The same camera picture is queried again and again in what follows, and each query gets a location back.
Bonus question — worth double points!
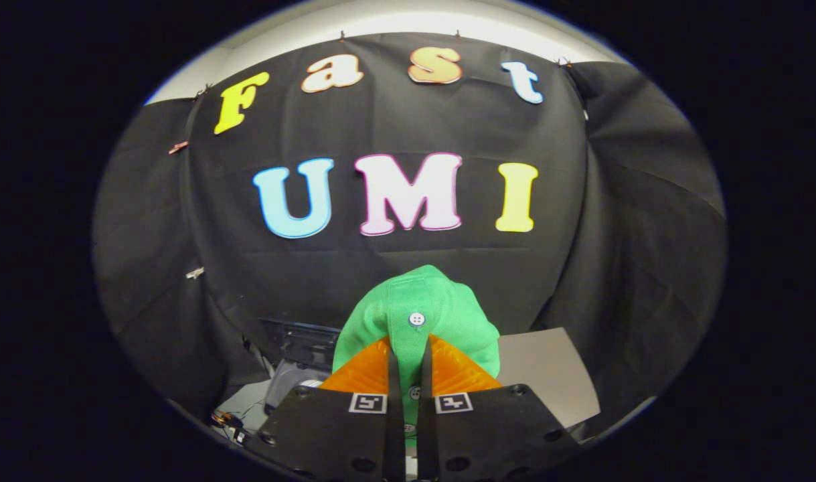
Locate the black backdrop cloth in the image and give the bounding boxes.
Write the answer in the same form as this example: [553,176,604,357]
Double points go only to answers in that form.
[92,32,726,436]

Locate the grey cabinet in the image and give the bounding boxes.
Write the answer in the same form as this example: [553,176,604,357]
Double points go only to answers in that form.
[498,327,601,429]

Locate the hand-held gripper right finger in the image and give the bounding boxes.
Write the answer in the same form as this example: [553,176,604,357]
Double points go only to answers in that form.
[418,333,582,482]

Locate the tangled floor cables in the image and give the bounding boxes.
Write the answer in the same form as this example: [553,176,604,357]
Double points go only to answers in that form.
[210,402,274,446]

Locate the green button shirt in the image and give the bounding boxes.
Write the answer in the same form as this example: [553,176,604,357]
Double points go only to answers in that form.
[332,264,501,449]

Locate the grey top-load washing machine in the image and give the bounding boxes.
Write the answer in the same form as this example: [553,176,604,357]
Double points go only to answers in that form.
[257,318,345,416]

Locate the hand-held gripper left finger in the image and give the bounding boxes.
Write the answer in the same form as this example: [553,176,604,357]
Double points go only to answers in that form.
[244,335,406,482]

